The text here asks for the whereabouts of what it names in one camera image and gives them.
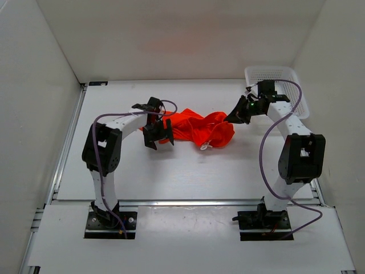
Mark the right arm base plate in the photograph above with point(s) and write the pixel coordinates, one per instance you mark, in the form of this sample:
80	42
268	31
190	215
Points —
264	225

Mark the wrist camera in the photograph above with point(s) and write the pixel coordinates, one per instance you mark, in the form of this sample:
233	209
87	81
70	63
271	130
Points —
263	88
155	105

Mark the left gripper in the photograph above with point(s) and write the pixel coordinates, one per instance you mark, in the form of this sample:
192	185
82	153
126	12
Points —
149	139

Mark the white plastic basket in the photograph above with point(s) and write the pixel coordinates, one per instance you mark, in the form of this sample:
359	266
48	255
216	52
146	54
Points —
254	74

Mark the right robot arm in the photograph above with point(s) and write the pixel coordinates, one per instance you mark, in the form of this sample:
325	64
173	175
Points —
300	161

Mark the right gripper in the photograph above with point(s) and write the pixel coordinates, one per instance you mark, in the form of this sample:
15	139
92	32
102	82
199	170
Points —
238	115

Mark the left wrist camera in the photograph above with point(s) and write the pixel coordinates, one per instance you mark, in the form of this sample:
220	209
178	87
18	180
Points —
155	105

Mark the orange shorts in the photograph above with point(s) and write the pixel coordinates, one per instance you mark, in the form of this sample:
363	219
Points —
210	130

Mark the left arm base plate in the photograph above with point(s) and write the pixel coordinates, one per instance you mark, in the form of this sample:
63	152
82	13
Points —
94	229

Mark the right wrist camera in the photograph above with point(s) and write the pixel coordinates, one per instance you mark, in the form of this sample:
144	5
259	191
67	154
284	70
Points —
263	88

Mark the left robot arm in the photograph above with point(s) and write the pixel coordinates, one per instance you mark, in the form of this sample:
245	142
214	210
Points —
102	151

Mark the aluminium front rail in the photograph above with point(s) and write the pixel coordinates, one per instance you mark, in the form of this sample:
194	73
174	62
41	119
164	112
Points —
190	203

